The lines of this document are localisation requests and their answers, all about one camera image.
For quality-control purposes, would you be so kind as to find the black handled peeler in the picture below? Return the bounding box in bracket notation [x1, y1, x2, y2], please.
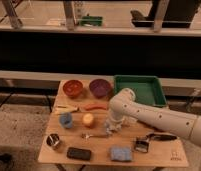
[134, 133, 177, 153]

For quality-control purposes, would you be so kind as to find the metal cup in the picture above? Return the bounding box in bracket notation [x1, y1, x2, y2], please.
[46, 134, 60, 149]

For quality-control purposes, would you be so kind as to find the blue cup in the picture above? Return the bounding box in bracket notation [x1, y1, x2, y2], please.
[59, 113, 72, 129]

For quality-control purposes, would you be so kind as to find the green box on shelf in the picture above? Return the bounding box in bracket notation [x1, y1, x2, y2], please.
[79, 15, 103, 26]

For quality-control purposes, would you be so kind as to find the black rectangular sponge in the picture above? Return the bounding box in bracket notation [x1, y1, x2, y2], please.
[67, 147, 91, 161]

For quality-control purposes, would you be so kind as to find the metal fork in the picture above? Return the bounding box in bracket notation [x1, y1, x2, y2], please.
[81, 134, 108, 139]

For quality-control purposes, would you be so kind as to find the yellow banana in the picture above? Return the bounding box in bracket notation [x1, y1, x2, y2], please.
[54, 107, 79, 114]

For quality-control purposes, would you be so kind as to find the wooden table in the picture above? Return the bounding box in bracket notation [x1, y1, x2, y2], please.
[38, 80, 188, 168]

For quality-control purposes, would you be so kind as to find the purple bowl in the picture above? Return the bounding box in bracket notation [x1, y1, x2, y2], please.
[89, 79, 112, 98]

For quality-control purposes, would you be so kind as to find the red chili pepper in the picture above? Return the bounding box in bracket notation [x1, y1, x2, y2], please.
[83, 104, 108, 111]

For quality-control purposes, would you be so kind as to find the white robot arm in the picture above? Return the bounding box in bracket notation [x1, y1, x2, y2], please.
[108, 88, 201, 147]

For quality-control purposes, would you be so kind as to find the yellow apple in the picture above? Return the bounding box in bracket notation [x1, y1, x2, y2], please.
[82, 113, 95, 127]

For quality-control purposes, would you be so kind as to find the orange bowl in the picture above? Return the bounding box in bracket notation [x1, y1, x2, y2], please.
[63, 80, 83, 98]

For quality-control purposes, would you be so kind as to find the blue folded cloth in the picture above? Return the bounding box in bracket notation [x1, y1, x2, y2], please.
[110, 146, 132, 162]

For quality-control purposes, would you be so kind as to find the green plastic tray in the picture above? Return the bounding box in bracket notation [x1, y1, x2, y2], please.
[114, 75, 167, 107]

